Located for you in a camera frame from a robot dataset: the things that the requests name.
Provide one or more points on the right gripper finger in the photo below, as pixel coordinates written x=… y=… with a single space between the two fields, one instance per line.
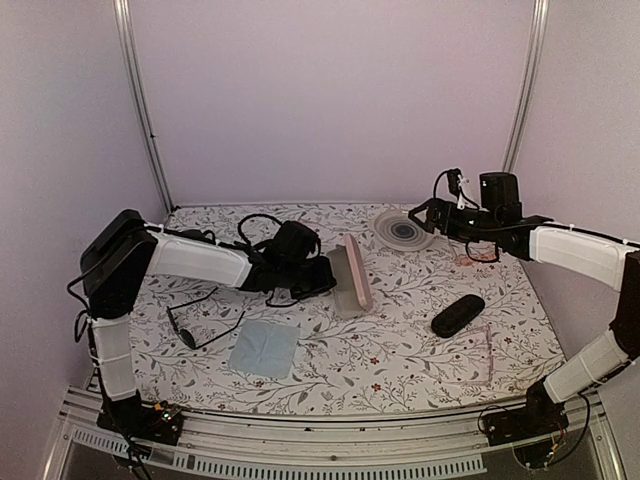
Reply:
x=427 y=221
x=428 y=207

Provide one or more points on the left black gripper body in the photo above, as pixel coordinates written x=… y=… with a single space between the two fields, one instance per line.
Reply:
x=304 y=283

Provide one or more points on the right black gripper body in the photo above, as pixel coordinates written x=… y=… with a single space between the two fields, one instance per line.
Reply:
x=460 y=230

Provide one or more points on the orange lens sunglasses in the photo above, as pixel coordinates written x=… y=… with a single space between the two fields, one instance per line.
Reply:
x=467 y=254

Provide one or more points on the pink glasses case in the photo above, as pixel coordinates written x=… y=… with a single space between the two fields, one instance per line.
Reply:
x=352 y=294

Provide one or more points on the light blue cleaning cloth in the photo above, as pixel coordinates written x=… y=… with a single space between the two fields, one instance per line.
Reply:
x=265 y=349

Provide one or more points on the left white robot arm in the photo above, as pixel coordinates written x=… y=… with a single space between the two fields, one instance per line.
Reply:
x=129 y=250

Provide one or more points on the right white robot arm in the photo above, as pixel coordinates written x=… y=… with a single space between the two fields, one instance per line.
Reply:
x=497 y=218

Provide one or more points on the black round sunglasses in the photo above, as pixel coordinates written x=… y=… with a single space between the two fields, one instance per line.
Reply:
x=194 y=334

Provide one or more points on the clear striped glass plate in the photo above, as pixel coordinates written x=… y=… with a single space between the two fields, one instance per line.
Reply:
x=394 y=230

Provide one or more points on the black glasses case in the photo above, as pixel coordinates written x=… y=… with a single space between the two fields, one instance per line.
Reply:
x=457 y=316

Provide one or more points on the dark grey mug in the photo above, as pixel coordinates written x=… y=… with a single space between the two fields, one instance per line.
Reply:
x=206 y=236

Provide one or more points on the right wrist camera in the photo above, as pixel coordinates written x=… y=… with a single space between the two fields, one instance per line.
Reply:
x=457 y=184

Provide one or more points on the red thin-frame glasses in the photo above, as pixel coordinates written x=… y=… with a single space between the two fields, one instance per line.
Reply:
x=307 y=219

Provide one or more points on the clear pink frame glasses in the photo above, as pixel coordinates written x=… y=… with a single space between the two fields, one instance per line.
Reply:
x=477 y=356

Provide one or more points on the front aluminium rail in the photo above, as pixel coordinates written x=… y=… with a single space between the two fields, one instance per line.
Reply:
x=432 y=447

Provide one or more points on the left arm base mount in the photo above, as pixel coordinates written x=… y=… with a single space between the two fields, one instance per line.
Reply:
x=132 y=419

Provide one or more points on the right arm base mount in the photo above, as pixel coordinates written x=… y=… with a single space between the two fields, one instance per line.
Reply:
x=525 y=425

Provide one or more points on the right aluminium frame post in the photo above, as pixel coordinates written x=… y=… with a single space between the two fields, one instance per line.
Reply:
x=532 y=62

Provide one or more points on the aluminium frame post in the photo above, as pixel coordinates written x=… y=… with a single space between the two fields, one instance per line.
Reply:
x=532 y=62
x=124 y=26

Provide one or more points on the left aluminium frame post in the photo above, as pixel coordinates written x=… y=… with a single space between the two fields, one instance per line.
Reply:
x=124 y=26

